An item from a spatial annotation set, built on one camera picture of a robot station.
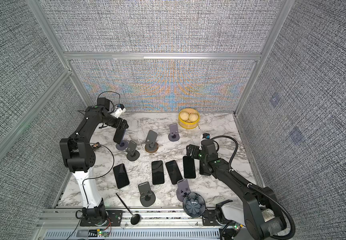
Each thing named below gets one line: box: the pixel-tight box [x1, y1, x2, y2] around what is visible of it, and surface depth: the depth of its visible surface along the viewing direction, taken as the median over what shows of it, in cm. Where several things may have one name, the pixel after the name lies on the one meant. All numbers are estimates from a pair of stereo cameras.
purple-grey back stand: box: [168, 123, 180, 142], surface depth 103 cm
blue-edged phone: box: [113, 128, 126, 145], surface depth 97 cm
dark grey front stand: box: [138, 181, 156, 207], surface depth 77 cm
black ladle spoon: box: [115, 193, 141, 225], surface depth 75 cm
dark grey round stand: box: [126, 140, 141, 162], surface depth 95 cm
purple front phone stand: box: [176, 179, 191, 202], surface depth 78 cm
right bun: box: [189, 113, 199, 123], surface depth 112 cm
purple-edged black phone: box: [165, 160, 183, 185], surface depth 92 cm
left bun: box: [179, 111, 190, 121], surface depth 112 cm
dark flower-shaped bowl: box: [182, 192, 206, 218], surface depth 77 cm
